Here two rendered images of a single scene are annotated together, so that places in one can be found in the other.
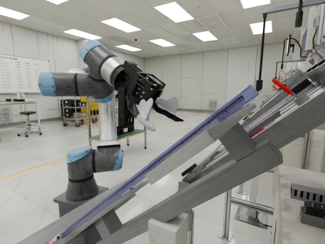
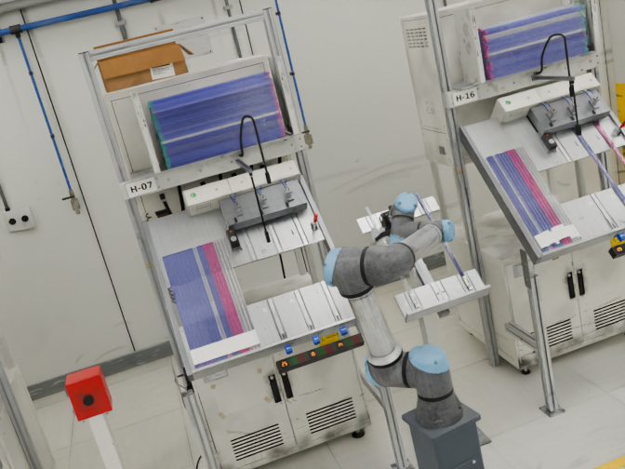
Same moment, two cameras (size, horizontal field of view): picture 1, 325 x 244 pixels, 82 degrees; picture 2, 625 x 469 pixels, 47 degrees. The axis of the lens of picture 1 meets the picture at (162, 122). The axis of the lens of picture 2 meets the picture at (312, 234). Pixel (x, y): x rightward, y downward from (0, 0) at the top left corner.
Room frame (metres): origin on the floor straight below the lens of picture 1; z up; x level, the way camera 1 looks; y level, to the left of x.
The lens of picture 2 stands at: (2.45, 1.73, 1.85)
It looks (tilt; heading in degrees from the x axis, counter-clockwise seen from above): 17 degrees down; 227
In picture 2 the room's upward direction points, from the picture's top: 14 degrees counter-clockwise
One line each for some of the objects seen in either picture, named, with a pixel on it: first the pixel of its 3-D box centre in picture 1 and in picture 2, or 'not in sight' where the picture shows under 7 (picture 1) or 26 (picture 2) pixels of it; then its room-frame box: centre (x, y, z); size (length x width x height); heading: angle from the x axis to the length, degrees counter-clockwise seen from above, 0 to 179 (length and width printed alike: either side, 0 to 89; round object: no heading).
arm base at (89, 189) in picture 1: (81, 183); (437, 401); (0.87, 0.40, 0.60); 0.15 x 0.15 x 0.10
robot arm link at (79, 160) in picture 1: (81, 161); (428, 368); (0.87, 0.40, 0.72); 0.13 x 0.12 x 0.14; 105
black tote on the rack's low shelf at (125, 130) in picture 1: (119, 129); not in sight; (3.09, 0.72, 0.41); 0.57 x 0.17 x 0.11; 149
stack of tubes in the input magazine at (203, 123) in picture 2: not in sight; (217, 119); (0.61, -0.66, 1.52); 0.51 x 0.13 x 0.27; 149
